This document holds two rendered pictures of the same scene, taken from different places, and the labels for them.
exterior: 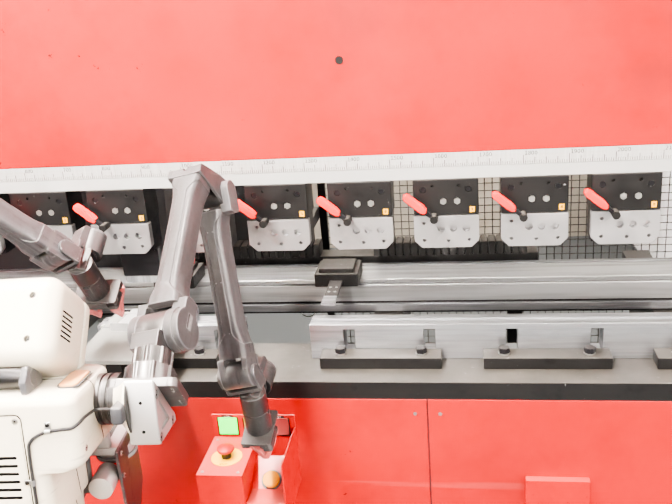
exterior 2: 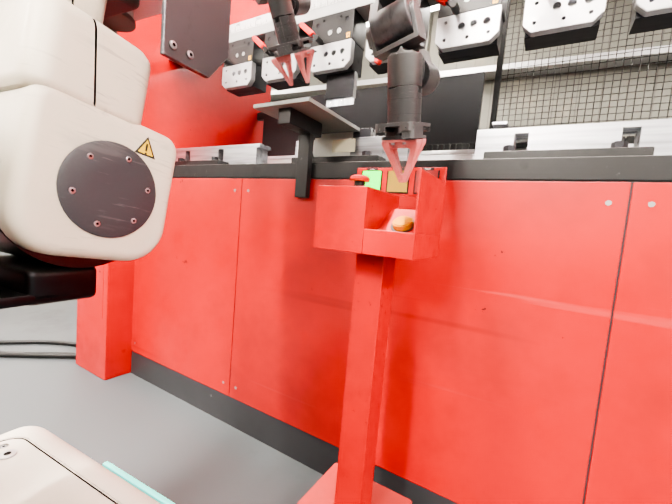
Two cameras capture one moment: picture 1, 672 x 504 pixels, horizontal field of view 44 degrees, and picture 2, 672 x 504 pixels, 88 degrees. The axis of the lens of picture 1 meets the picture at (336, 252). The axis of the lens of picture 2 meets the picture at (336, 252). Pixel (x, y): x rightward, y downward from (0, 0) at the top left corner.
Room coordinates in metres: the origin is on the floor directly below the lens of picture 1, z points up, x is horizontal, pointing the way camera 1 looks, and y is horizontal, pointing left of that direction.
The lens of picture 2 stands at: (0.98, 0.07, 0.71)
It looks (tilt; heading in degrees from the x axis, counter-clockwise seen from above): 5 degrees down; 21
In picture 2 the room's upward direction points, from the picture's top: 5 degrees clockwise
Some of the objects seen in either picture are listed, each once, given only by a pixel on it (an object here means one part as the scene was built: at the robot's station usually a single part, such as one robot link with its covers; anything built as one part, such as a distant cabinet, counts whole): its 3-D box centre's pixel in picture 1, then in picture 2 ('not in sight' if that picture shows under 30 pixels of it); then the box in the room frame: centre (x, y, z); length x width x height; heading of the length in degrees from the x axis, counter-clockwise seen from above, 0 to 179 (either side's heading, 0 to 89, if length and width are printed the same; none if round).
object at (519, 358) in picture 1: (546, 358); not in sight; (1.79, -0.49, 0.89); 0.30 x 0.05 x 0.03; 80
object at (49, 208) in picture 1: (50, 219); (287, 58); (2.05, 0.72, 1.26); 0.15 x 0.09 x 0.17; 80
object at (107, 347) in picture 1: (129, 337); (310, 118); (1.87, 0.52, 1.00); 0.26 x 0.18 x 0.01; 170
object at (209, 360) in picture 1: (163, 358); (335, 163); (1.95, 0.47, 0.89); 0.30 x 0.05 x 0.03; 80
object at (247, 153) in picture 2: not in sight; (218, 160); (2.11, 1.04, 0.92); 0.50 x 0.06 x 0.10; 80
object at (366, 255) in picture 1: (362, 270); not in sight; (2.34, -0.07, 0.94); 1.02 x 0.06 x 0.12; 80
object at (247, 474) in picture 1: (249, 466); (381, 206); (1.65, 0.24, 0.75); 0.20 x 0.16 x 0.18; 81
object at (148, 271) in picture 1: (142, 265); (340, 90); (2.02, 0.50, 1.13); 0.10 x 0.02 x 0.10; 80
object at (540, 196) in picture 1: (533, 206); not in sight; (1.85, -0.47, 1.26); 0.15 x 0.09 x 0.17; 80
